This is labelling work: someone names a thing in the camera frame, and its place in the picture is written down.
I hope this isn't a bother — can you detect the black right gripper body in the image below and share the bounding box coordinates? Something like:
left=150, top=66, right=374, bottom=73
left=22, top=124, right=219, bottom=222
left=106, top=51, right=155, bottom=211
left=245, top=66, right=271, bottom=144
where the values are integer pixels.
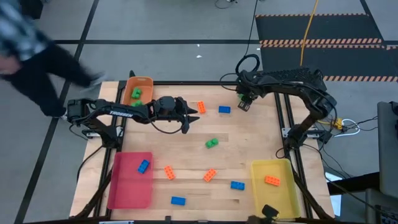
left=242, top=81, right=259, bottom=103

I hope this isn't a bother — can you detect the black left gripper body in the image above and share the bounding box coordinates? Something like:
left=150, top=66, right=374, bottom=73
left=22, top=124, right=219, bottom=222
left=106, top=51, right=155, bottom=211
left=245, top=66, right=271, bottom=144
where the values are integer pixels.
left=172, top=96, right=190, bottom=135

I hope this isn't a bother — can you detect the orange plastic bin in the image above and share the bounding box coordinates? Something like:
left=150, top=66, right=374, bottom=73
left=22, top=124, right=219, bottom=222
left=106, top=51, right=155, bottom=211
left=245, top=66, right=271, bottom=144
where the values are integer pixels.
left=122, top=76, right=154, bottom=111

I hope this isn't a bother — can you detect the black perforated computer case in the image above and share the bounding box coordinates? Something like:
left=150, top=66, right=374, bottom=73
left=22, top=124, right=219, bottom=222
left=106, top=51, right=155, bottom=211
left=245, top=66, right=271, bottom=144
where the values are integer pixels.
left=261, top=67, right=324, bottom=91

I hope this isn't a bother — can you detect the red plastic tray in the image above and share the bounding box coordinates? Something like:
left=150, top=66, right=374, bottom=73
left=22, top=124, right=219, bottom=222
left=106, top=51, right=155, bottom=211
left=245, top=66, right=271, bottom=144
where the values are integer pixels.
left=107, top=151, right=154, bottom=210

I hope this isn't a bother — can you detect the black hazard-striped floor mat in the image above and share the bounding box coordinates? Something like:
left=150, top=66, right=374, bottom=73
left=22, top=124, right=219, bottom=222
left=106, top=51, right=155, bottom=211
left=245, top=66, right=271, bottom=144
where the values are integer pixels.
left=254, top=12, right=398, bottom=83

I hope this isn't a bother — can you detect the yellow plastic tray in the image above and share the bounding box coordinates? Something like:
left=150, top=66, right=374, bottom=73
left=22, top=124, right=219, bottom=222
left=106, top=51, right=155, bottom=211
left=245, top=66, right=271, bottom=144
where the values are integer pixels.
left=250, top=158, right=302, bottom=220

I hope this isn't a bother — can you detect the small black device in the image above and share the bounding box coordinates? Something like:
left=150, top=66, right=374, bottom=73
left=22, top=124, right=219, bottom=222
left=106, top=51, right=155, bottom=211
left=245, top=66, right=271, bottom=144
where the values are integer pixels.
left=261, top=204, right=280, bottom=220

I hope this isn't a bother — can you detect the black desk edge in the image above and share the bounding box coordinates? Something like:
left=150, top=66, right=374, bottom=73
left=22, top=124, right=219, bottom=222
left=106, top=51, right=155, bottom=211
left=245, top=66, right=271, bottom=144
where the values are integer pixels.
left=328, top=172, right=382, bottom=195

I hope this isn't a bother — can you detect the grey equipment cabinet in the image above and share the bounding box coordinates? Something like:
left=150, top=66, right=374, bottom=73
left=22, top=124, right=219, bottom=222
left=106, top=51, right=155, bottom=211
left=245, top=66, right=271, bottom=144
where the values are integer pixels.
left=377, top=101, right=398, bottom=200

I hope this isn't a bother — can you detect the person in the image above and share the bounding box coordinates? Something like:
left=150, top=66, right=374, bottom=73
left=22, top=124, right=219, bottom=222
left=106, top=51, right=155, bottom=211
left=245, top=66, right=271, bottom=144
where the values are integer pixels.
left=0, top=0, right=108, bottom=118

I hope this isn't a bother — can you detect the black box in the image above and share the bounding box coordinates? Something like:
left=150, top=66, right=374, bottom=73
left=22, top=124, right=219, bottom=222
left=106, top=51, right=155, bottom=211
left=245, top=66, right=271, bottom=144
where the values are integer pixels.
left=21, top=0, right=44, bottom=19

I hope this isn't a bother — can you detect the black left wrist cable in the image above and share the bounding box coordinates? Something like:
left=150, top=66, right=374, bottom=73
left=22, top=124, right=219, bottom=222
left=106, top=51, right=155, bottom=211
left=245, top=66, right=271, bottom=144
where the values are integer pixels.
left=148, top=118, right=185, bottom=135

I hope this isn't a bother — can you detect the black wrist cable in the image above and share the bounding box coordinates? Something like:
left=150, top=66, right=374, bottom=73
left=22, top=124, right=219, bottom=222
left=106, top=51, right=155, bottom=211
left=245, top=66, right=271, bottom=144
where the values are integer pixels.
left=148, top=118, right=185, bottom=135
left=219, top=72, right=242, bottom=93

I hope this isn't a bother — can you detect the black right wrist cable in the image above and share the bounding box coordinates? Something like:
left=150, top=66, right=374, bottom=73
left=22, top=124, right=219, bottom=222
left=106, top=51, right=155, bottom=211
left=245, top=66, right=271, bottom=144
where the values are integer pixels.
left=219, top=72, right=242, bottom=93

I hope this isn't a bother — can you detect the black hanging cable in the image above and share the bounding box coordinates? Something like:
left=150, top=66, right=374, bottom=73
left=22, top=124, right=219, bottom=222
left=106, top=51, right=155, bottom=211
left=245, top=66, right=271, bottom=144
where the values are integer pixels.
left=235, top=0, right=261, bottom=77

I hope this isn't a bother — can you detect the yellow hanging cable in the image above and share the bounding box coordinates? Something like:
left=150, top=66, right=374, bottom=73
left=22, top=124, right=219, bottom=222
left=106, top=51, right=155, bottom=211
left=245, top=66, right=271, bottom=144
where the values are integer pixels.
left=299, top=0, right=320, bottom=67

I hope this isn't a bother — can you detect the black floor cable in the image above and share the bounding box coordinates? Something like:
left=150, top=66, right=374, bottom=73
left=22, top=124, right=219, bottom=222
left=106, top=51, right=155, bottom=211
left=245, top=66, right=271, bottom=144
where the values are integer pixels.
left=214, top=0, right=239, bottom=9

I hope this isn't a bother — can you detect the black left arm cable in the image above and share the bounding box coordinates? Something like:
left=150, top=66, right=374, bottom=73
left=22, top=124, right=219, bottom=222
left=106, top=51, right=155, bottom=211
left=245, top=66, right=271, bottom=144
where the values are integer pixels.
left=76, top=144, right=105, bottom=185

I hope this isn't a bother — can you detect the white power cable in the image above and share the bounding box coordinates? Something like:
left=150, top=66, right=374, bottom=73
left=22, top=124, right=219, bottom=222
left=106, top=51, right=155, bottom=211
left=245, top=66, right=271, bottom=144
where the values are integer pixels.
left=334, top=118, right=361, bottom=138

